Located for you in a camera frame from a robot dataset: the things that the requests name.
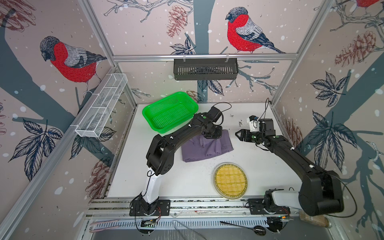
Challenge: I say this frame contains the purple trousers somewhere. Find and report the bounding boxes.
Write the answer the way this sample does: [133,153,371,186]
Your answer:
[181,130,234,163]

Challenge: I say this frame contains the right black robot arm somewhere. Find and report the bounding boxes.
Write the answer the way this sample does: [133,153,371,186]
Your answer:
[235,129,344,217]

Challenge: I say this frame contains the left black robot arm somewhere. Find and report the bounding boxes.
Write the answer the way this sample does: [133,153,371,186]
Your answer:
[139,107,224,215]

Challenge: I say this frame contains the round yellow woven tray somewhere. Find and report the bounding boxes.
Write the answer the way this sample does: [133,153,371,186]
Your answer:
[213,163,248,200]

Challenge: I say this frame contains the green plastic basket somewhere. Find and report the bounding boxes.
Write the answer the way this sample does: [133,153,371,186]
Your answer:
[142,92,199,134]

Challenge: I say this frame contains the black spoon tool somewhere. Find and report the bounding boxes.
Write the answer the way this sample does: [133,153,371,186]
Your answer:
[220,221,267,237]

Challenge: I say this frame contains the brown bottle lying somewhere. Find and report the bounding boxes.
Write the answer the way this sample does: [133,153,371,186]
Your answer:
[300,212,332,228]

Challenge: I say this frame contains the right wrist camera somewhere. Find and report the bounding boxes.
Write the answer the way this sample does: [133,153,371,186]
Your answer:
[247,115,259,132]

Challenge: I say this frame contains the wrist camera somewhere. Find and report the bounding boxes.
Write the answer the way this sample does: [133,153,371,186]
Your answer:
[247,115,259,132]
[207,107,223,123]

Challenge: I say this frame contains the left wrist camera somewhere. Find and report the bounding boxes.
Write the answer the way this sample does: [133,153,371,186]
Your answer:
[207,107,223,123]

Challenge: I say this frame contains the black hanging wall basket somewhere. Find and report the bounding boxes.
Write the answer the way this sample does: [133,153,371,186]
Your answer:
[174,58,239,81]

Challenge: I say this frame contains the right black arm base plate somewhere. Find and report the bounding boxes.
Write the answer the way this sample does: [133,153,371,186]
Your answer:
[245,199,291,215]

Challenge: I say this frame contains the horizontal aluminium frame bar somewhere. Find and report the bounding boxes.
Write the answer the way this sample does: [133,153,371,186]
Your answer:
[112,53,299,63]

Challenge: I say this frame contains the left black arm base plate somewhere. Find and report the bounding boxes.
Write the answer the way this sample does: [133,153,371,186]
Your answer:
[129,199,171,217]

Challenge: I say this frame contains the white wire mesh shelf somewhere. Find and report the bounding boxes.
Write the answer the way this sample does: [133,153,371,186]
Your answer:
[75,73,128,138]

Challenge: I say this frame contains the aluminium mounting rail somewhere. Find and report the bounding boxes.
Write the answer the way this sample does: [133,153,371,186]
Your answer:
[85,197,303,233]

